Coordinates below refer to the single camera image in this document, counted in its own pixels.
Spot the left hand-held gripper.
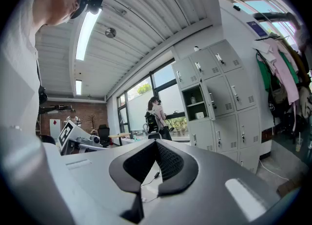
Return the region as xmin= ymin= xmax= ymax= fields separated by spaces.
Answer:
xmin=58 ymin=119 xmax=109 ymax=156

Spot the brown hanging coat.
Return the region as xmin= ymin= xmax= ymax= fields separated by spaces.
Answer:
xmin=280 ymin=38 xmax=312 ymax=84

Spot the blue wall poster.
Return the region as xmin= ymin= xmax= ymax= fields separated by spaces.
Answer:
xmin=246 ymin=20 xmax=268 ymax=37

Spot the round metal ceiling fixture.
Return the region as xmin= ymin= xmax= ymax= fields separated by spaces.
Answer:
xmin=104 ymin=27 xmax=117 ymax=39

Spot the black head-mounted camera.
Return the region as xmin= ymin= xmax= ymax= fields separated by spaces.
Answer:
xmin=70 ymin=0 xmax=105 ymax=20

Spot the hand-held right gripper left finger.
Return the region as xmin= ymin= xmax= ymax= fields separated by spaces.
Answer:
xmin=42 ymin=138 xmax=158 ymax=225

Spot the beige metal locker cabinet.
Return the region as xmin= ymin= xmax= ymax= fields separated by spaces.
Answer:
xmin=172 ymin=39 xmax=263 ymax=174

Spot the person's white sweater torso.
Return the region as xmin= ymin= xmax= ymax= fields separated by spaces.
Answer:
xmin=0 ymin=0 xmax=42 ymax=137

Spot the large glass window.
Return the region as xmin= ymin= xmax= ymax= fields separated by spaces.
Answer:
xmin=117 ymin=59 xmax=190 ymax=137

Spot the black hanging bag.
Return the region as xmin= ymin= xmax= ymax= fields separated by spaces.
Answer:
xmin=267 ymin=86 xmax=308 ymax=134

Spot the black office chair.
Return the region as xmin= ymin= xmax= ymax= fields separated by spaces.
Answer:
xmin=97 ymin=124 xmax=111 ymax=148

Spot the green hanging garment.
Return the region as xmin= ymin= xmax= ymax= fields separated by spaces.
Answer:
xmin=255 ymin=51 xmax=299 ymax=93

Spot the long ceiling light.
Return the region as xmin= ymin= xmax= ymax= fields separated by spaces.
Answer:
xmin=75 ymin=7 xmax=103 ymax=61

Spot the person's head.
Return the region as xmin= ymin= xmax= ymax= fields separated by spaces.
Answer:
xmin=31 ymin=0 xmax=85 ymax=27

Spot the wooden table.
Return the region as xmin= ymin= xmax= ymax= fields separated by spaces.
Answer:
xmin=108 ymin=132 xmax=132 ymax=147

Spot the wooden coat stand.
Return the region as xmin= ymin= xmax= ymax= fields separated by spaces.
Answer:
xmin=89 ymin=114 xmax=98 ymax=134

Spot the black power adapter cable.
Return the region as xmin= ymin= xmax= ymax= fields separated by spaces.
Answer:
xmin=140 ymin=168 xmax=162 ymax=203

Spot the plastic drink cup with straw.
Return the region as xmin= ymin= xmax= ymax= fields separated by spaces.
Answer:
xmin=295 ymin=131 xmax=304 ymax=152

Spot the white floor cable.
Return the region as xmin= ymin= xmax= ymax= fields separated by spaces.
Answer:
xmin=258 ymin=159 xmax=291 ymax=181

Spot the locker door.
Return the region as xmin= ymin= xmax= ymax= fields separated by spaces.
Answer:
xmin=199 ymin=77 xmax=216 ymax=121

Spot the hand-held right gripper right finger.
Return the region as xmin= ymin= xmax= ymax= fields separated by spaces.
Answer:
xmin=142 ymin=138 xmax=281 ymax=225

